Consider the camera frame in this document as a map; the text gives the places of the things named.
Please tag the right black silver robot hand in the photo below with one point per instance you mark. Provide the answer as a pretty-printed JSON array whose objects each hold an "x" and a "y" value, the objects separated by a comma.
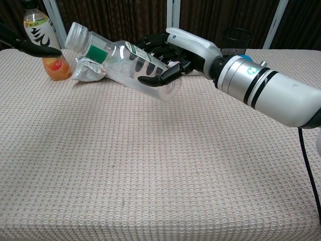
[{"x": 198, "y": 50}]

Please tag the pink woven tablecloth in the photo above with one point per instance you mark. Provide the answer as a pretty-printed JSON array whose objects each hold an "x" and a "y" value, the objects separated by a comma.
[{"x": 140, "y": 160}]

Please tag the transparent plastic bottle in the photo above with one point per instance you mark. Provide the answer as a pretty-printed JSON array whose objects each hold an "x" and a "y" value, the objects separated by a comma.
[{"x": 118, "y": 65}]

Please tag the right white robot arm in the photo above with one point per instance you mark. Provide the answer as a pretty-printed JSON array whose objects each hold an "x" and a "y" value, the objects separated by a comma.
[{"x": 270, "y": 90}]

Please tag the white bottle cap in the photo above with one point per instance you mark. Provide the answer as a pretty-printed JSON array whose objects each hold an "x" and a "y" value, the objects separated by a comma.
[{"x": 75, "y": 36}]

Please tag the white partition post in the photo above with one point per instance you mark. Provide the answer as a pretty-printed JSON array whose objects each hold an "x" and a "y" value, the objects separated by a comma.
[
  {"x": 173, "y": 15},
  {"x": 276, "y": 22},
  {"x": 56, "y": 22}
]

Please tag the crumpled silver snack bag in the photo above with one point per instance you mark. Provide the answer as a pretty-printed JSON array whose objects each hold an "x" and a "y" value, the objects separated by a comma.
[{"x": 87, "y": 70}]

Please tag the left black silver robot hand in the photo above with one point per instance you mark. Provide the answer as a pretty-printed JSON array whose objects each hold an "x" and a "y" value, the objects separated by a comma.
[{"x": 40, "y": 51}]

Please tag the orange juice drink bottle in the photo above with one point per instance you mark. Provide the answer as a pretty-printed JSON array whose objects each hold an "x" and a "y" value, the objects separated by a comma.
[{"x": 56, "y": 69}]

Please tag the black mesh pen holder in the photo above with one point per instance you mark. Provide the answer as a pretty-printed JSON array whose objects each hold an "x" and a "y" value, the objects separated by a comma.
[{"x": 235, "y": 41}]

